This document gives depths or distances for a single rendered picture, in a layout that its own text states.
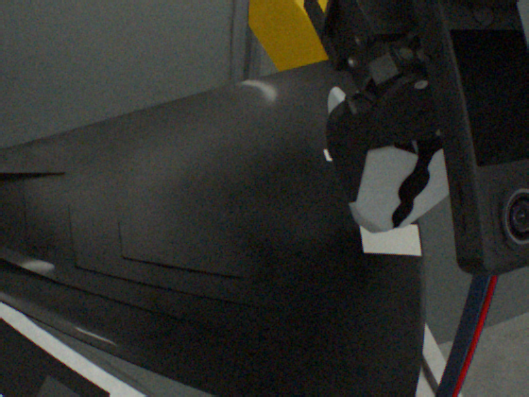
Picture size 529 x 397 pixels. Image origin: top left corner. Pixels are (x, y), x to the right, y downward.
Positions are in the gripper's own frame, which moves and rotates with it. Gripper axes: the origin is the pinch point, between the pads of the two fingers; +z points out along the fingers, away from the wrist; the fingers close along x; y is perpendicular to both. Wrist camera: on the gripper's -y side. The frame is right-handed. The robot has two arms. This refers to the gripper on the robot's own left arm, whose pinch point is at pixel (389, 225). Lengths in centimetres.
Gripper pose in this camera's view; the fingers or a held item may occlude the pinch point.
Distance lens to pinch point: 57.3
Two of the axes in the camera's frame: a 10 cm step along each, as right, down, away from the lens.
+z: -1.5, 5.3, 8.3
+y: -2.9, -8.3, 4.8
